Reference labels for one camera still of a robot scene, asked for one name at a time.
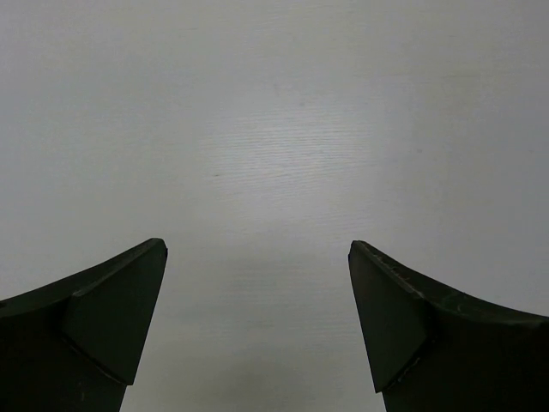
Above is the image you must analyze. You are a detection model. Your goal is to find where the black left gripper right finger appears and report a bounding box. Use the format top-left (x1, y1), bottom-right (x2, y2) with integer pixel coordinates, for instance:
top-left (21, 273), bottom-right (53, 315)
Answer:
top-left (348, 240), bottom-right (548, 412)

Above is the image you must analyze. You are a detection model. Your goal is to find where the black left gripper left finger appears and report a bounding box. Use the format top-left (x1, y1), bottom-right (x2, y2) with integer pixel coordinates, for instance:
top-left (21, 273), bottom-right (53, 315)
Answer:
top-left (1, 238), bottom-right (168, 412)

